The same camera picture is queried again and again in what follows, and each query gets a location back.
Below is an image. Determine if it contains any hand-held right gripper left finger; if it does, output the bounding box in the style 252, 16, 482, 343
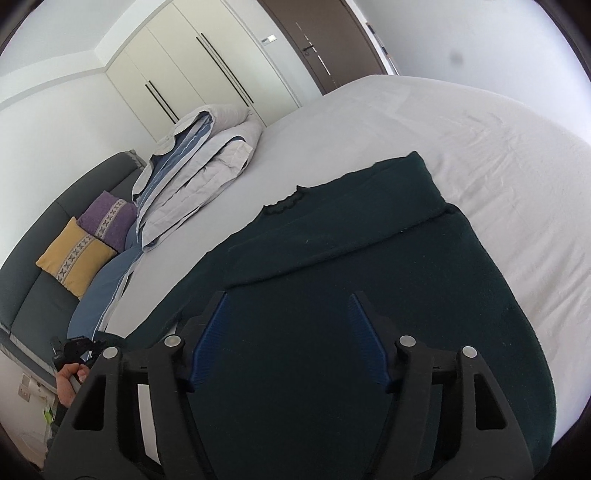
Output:
44, 290, 230, 480

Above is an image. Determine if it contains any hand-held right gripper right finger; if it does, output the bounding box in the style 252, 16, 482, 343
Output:
348, 292, 537, 480

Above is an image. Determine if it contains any dark green knit sweater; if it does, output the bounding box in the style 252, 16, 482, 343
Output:
99, 151, 557, 480

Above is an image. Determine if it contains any person's left hand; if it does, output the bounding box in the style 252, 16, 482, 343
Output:
55, 362, 91, 409

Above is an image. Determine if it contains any blue pillow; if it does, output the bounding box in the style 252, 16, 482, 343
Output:
67, 222, 145, 344

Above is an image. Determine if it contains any dark grey sofa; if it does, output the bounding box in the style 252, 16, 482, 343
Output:
0, 150, 148, 384

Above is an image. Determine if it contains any yellow patterned cushion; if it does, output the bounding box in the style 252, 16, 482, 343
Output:
36, 217, 117, 300

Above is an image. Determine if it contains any purple patterned cushion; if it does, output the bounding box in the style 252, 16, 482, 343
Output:
77, 191, 139, 253

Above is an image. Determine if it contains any folded grey blue duvet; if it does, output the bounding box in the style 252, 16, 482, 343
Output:
132, 104, 265, 252

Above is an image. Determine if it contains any bed with white sheet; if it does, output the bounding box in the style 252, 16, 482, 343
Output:
92, 74, 591, 446

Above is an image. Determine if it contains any brown door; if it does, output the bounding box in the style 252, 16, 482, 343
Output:
259, 0, 394, 96

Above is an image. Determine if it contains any wall socket panel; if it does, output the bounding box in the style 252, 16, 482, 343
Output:
17, 373, 48, 398

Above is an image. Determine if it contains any cream wardrobe with black handles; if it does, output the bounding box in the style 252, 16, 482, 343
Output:
105, 0, 324, 145

